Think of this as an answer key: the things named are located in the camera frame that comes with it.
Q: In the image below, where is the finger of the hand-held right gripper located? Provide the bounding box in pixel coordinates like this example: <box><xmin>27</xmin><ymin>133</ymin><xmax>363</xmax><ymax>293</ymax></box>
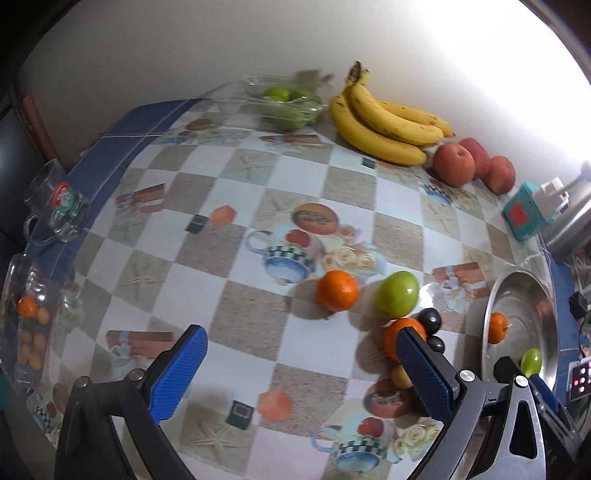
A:
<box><xmin>493</xmin><ymin>356</ymin><xmax>525</xmax><ymax>385</ymax></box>
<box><xmin>529</xmin><ymin>376</ymin><xmax>580</xmax><ymax>446</ymax></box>

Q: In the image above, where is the teal box with red patch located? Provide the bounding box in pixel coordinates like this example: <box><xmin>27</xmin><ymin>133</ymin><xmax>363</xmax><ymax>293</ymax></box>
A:
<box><xmin>502</xmin><ymin>182</ymin><xmax>548</xmax><ymax>241</ymax></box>

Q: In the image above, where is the round green apple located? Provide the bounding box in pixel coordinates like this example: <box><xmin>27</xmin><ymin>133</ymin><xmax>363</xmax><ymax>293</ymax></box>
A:
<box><xmin>374</xmin><ymin>271</ymin><xmax>421</xmax><ymax>320</ymax></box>

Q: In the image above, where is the glass mug with logo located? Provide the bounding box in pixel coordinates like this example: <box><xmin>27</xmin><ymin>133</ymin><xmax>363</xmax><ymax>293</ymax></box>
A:
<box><xmin>23</xmin><ymin>159</ymin><xmax>90</xmax><ymax>244</ymax></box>

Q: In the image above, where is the yellow banana bunch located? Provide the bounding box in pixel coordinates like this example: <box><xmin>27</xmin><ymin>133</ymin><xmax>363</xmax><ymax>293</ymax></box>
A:
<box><xmin>329</xmin><ymin>60</ymin><xmax>457</xmax><ymax>166</ymax></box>

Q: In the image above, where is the clear plastic clamshell container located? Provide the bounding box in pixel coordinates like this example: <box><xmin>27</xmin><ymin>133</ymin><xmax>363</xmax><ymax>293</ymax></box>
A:
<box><xmin>203</xmin><ymin>74</ymin><xmax>326</xmax><ymax>132</ymax></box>

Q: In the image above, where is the clear plastic box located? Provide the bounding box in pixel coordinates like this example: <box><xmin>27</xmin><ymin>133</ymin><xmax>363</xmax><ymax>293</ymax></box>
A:
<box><xmin>0</xmin><ymin>253</ymin><xmax>84</xmax><ymax>398</ymax></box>

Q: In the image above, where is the large orange mandarin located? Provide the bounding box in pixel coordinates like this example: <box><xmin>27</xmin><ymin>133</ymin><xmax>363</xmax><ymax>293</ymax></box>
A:
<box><xmin>317</xmin><ymin>270</ymin><xmax>360</xmax><ymax>311</ymax></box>

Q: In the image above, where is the steel bowl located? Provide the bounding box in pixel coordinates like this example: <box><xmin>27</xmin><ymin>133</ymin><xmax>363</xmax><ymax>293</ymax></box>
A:
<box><xmin>480</xmin><ymin>270</ymin><xmax>560</xmax><ymax>402</ymax></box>

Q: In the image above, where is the small yellow fruit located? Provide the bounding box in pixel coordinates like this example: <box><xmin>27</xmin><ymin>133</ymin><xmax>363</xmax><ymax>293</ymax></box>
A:
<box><xmin>390</xmin><ymin>364</ymin><xmax>414</xmax><ymax>389</ymax></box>

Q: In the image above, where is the pile of green apples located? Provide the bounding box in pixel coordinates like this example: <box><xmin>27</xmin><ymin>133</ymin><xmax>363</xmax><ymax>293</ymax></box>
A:
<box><xmin>259</xmin><ymin>86</ymin><xmax>324</xmax><ymax>130</ymax></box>

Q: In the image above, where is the silver metal pot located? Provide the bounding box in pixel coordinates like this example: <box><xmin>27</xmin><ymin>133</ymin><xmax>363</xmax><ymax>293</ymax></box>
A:
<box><xmin>540</xmin><ymin>194</ymin><xmax>591</xmax><ymax>265</ymax></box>

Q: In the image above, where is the pile of small oranges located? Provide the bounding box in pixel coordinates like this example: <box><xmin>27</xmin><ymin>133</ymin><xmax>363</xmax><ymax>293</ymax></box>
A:
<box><xmin>17</xmin><ymin>295</ymin><xmax>51</xmax><ymax>370</ymax></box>

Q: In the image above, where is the red apple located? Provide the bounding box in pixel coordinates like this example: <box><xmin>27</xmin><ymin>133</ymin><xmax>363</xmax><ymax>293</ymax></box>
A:
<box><xmin>433</xmin><ymin>143</ymin><xmax>476</xmax><ymax>188</ymax></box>
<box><xmin>482</xmin><ymin>156</ymin><xmax>516</xmax><ymax>195</ymax></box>
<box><xmin>458</xmin><ymin>137</ymin><xmax>492</xmax><ymax>180</ymax></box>

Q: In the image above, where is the white power adapter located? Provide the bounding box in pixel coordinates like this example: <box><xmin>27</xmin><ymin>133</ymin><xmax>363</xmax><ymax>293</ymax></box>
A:
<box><xmin>538</xmin><ymin>178</ymin><xmax>571</xmax><ymax>217</ymax></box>

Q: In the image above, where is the small orange with stem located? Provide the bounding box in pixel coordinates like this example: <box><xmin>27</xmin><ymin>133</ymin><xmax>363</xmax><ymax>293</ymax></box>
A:
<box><xmin>487</xmin><ymin>312</ymin><xmax>514</xmax><ymax>344</ymax></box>

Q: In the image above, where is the printed checkered tablecloth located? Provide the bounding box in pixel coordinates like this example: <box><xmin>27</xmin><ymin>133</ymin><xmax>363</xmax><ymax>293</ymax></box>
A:
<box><xmin>28</xmin><ymin>80</ymin><xmax>559</xmax><ymax>480</ymax></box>

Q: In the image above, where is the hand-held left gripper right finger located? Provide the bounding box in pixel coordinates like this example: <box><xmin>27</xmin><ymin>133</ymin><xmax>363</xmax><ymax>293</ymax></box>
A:
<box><xmin>394</xmin><ymin>325</ymin><xmax>550</xmax><ymax>480</ymax></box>

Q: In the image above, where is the phone with red lights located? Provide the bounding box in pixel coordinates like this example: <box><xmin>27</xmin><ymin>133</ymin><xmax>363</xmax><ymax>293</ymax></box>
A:
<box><xmin>567</xmin><ymin>357</ymin><xmax>591</xmax><ymax>402</ymax></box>

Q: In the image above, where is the small green apple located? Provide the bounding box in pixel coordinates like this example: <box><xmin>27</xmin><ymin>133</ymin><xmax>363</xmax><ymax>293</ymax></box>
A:
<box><xmin>520</xmin><ymin>347</ymin><xmax>543</xmax><ymax>377</ymax></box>

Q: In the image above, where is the white cable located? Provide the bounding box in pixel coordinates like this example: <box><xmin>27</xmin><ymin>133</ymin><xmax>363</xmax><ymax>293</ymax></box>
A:
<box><xmin>516</xmin><ymin>249</ymin><xmax>552</xmax><ymax>271</ymax></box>

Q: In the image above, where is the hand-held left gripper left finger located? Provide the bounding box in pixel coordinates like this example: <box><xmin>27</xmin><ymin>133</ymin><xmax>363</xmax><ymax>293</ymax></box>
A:
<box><xmin>55</xmin><ymin>324</ymin><xmax>209</xmax><ymax>480</ymax></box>

